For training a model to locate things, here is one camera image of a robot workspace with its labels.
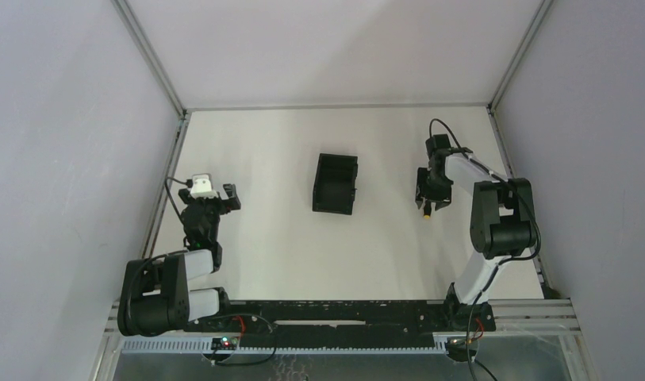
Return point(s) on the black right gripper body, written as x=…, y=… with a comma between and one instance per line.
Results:
x=432, y=190

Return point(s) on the black and yellow screwdriver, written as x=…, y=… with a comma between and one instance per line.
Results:
x=427, y=210

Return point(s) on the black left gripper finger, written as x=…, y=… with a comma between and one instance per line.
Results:
x=184, y=195
x=232, y=202

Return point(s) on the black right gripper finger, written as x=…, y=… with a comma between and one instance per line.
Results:
x=440, y=204
x=421, y=197

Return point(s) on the slotted grey cable duct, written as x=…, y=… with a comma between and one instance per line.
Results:
x=201, y=345

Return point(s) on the black plastic bin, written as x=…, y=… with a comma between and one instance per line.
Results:
x=334, y=184

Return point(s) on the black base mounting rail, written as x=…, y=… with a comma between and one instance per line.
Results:
x=361, y=323

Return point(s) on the left control circuit board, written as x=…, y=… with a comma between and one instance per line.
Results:
x=224, y=344

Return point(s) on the control circuit board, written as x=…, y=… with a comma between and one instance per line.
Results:
x=458, y=350
x=224, y=344

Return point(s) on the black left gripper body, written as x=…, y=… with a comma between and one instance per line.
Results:
x=206, y=202

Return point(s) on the right control circuit board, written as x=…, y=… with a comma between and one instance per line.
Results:
x=458, y=350

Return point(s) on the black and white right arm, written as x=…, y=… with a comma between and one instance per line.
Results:
x=502, y=219

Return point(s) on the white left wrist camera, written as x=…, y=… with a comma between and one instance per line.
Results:
x=202, y=187

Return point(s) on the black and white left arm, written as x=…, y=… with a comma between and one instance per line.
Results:
x=155, y=294

